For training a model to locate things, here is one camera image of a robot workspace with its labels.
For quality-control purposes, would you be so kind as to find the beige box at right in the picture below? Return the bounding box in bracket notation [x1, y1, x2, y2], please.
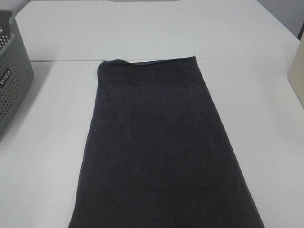
[288, 35, 304, 106]

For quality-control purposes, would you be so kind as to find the grey perforated plastic basket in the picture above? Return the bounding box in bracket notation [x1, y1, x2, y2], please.
[0, 9, 34, 135]

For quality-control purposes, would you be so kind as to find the dark navy towel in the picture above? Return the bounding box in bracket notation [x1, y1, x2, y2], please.
[69, 57, 264, 228]

